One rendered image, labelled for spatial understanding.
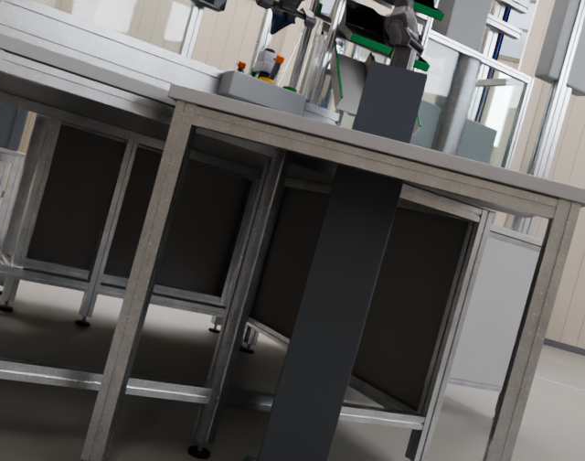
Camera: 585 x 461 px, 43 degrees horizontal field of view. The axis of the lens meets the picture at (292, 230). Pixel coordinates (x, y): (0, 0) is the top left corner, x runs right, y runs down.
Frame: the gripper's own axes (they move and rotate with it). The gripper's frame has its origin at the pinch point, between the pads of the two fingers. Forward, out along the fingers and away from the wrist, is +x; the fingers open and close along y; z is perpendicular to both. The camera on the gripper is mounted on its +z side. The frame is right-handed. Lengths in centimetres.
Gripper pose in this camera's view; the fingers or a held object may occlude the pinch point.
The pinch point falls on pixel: (276, 24)
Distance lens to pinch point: 218.8
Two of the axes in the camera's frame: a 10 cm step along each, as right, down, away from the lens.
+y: -8.4, -2.2, -5.0
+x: -5.0, 6.8, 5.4
